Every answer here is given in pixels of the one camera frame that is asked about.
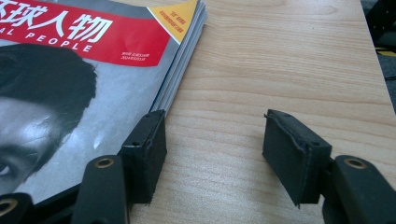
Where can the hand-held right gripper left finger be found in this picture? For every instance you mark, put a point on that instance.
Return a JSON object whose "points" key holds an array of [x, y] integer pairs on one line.
{"points": [[144, 161]]}

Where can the magazine with portrait cover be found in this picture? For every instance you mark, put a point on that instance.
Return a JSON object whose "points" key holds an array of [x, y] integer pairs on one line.
{"points": [[102, 102]]}

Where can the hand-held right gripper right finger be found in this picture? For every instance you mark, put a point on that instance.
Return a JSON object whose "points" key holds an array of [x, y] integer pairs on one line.
{"points": [[292, 158]]}

